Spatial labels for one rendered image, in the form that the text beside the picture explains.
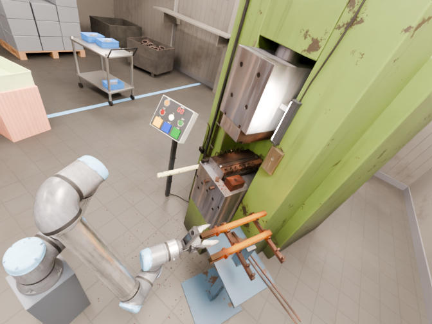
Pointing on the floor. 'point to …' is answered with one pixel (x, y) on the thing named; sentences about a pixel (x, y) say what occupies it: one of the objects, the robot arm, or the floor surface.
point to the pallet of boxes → (39, 27)
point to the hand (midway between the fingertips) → (213, 232)
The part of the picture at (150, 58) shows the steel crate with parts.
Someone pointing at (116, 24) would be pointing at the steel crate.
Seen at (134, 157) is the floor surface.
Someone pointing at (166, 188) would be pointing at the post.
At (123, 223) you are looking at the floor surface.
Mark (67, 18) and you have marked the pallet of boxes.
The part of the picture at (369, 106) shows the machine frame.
